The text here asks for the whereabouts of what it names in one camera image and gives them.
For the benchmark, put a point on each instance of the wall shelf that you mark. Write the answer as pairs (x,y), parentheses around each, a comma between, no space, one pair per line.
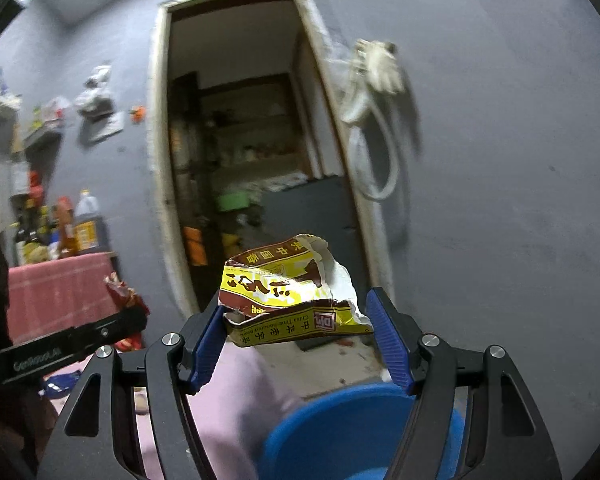
(42,135)

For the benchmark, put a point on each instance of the yellow snack packet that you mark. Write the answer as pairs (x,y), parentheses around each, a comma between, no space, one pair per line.
(270,285)

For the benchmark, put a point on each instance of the pink bed sheet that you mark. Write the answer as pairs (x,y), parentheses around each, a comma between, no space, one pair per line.
(240,400)

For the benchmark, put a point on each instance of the orange bottle with red cap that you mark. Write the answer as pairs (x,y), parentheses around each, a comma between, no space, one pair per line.
(66,232)

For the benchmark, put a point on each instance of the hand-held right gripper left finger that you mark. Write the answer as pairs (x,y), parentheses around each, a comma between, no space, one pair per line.
(207,345)

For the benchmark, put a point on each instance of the large cooking oil bottle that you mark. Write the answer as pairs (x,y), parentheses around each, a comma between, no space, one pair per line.
(87,230)

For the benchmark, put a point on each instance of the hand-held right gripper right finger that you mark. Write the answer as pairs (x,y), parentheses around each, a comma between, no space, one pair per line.
(387,335)

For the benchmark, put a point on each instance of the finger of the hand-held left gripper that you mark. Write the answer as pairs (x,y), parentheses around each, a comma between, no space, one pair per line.
(110,330)

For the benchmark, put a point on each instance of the wooden shelf unit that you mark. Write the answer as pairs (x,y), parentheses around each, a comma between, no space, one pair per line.
(250,125)

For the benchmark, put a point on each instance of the dark wooden door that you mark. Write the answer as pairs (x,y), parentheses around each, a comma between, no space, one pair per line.
(185,110)

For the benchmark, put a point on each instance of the red snack wrapper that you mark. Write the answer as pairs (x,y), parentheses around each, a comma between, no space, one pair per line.
(122,292)

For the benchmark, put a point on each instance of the white rubber gloves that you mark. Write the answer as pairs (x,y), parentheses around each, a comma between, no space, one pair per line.
(382,67)

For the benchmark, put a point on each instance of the blue plastic basin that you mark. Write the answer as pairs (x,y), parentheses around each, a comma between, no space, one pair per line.
(330,435)

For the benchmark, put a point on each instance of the dark glass bottle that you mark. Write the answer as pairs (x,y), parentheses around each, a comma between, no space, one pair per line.
(27,235)

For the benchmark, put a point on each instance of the pale door frame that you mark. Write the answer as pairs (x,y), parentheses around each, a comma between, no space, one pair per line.
(157,160)

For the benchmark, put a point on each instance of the white plastic bag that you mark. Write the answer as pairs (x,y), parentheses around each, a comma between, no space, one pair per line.
(97,76)

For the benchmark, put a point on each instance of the white wall plate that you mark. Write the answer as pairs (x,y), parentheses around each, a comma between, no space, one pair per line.
(107,127)

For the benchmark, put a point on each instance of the red checked towel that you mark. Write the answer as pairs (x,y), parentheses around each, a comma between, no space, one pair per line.
(55,295)

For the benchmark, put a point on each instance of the red capped bottle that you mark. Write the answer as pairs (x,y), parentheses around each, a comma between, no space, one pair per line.
(36,192)

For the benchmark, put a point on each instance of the grey plastic bag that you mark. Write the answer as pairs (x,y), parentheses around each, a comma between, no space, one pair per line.
(94,102)

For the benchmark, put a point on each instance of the grey refrigerator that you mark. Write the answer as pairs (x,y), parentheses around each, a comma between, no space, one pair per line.
(310,210)

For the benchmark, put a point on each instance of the orange cloth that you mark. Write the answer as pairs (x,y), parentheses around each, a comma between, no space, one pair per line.
(195,246)

